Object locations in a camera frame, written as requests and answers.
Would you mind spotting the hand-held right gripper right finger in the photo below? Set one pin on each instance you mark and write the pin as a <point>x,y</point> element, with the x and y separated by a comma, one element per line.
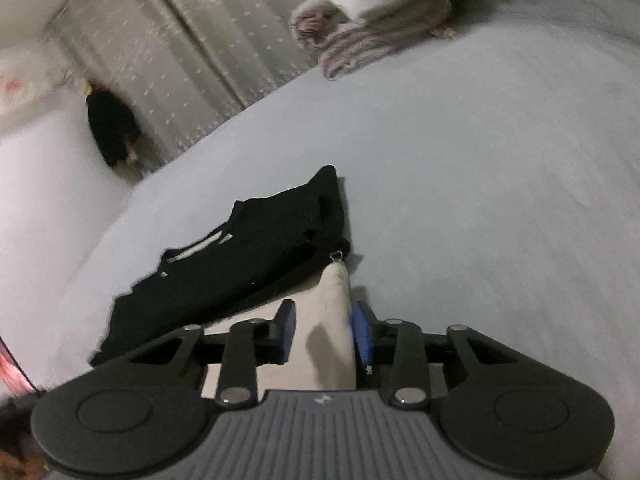
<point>361,335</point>

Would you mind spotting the white object with red marks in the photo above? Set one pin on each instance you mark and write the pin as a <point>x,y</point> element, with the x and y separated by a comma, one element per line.
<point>25,80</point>

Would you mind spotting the black hanging garment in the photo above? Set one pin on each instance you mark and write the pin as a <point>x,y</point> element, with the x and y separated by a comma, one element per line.
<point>112,125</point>

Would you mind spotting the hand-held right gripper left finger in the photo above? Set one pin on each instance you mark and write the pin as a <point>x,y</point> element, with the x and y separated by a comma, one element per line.
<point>287,332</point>

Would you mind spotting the cream and black raglan shirt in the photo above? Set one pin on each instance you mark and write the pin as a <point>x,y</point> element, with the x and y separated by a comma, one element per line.
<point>250,260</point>

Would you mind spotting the grey star-patterned curtain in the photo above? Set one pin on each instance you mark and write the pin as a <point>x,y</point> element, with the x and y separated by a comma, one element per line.
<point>200,50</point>

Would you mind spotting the folded grey and pink quilt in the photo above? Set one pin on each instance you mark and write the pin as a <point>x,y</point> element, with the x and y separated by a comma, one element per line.
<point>370,45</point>

